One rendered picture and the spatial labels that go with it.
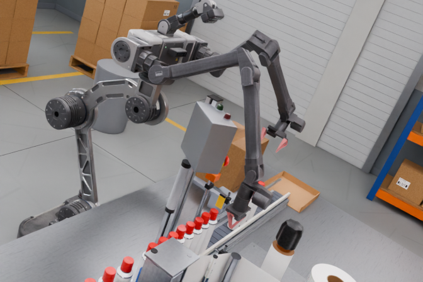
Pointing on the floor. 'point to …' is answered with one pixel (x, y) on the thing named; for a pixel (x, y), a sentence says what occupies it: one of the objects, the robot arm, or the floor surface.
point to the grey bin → (103, 123)
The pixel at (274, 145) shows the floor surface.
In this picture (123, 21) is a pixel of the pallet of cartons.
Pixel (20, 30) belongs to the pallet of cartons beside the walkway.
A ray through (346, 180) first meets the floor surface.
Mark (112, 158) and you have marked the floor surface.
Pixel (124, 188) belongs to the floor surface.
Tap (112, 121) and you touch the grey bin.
